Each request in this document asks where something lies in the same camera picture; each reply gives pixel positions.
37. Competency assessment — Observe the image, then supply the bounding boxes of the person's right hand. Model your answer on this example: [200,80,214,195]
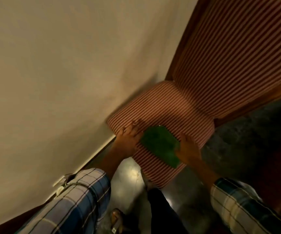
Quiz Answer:
[175,133,202,166]

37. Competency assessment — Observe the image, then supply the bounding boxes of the person's left hand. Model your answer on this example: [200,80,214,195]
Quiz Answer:
[113,121,145,159]

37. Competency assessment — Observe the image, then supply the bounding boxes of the green cloth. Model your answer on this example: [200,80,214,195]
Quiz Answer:
[140,125,182,169]

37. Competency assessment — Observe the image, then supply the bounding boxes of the person's left forearm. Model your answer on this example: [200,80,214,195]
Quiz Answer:
[98,150,132,181]

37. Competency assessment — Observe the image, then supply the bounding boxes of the person's right forearm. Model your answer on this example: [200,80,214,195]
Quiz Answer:
[188,158,222,190]

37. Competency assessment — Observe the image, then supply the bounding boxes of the dark grey fuzzy rug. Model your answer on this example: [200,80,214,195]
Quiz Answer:
[201,92,281,184]

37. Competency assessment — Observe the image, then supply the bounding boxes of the dark trouser leg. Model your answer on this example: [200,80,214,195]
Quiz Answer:
[146,188,190,234]

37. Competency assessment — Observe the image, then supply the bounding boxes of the red striped upholstered chair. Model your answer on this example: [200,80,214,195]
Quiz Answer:
[106,0,281,189]

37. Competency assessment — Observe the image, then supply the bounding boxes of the plaid shirt sleeve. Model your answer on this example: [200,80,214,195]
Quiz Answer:
[15,168,112,234]
[210,177,281,234]

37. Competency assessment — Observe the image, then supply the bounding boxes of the person's foot in sandal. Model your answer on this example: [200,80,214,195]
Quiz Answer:
[109,208,132,234]

